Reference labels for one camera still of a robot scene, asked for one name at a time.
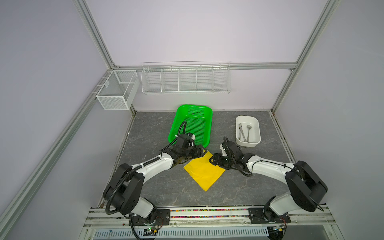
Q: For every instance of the yellow paper napkin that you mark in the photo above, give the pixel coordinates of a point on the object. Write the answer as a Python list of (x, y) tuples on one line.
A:
[(204, 173)]

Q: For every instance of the white plastic tray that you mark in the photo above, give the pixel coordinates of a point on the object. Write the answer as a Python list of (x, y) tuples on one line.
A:
[(247, 131)]

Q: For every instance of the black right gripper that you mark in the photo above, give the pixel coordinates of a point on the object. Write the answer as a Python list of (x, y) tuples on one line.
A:
[(217, 159)]

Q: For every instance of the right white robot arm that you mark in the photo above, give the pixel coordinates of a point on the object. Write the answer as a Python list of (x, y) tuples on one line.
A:
[(306, 189)]

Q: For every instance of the silver knife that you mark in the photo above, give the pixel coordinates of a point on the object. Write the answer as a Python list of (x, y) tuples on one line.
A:
[(242, 132)]

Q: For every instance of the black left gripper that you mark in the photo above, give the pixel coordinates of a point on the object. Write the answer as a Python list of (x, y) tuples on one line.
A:
[(199, 153)]

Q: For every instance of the silver spoon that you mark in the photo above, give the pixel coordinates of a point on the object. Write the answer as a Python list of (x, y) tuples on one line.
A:
[(249, 127)]

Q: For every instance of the green plastic basket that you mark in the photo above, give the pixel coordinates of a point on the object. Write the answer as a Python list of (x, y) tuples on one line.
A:
[(199, 123)]

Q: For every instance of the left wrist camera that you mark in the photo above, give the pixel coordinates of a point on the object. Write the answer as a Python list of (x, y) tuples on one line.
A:
[(185, 140)]

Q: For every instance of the white wire wall rack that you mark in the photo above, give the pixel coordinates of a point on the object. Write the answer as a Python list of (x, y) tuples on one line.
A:
[(186, 77)]

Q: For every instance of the silver fork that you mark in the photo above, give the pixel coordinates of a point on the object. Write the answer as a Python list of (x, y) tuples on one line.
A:
[(240, 131)]

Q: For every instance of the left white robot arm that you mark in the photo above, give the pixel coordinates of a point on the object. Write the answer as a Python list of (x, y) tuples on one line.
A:
[(123, 192)]

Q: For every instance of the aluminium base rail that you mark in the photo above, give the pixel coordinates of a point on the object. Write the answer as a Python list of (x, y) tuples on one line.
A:
[(213, 223)]

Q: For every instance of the white mesh wall box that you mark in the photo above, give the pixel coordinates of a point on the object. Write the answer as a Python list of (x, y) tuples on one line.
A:
[(119, 90)]

